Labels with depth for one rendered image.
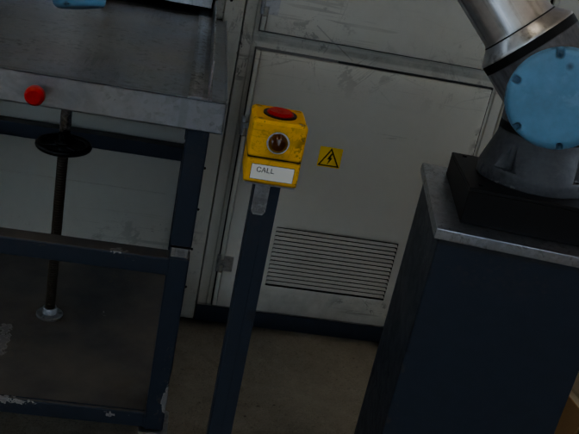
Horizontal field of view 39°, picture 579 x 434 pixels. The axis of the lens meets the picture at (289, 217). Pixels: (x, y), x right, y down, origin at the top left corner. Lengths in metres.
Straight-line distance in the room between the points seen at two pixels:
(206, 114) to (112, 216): 0.88
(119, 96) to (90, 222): 0.89
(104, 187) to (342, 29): 0.74
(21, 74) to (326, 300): 1.22
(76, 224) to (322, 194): 0.66
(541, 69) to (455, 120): 0.99
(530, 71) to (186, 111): 0.57
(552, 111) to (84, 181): 1.34
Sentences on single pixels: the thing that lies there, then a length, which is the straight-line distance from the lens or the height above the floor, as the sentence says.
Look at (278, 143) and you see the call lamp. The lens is 1.18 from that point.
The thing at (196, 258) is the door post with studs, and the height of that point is 0.19.
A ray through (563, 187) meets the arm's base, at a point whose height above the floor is 0.83.
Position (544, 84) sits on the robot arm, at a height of 1.02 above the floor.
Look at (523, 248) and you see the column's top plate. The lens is 1.39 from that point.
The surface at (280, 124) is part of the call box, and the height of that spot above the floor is 0.90.
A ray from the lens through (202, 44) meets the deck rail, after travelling 1.79.
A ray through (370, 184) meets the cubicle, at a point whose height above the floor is 0.49.
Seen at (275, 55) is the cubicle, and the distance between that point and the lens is 2.08.
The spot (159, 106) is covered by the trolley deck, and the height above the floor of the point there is 0.82.
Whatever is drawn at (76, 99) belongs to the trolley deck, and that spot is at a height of 0.81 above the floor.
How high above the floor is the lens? 1.25
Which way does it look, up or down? 24 degrees down
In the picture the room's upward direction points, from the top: 12 degrees clockwise
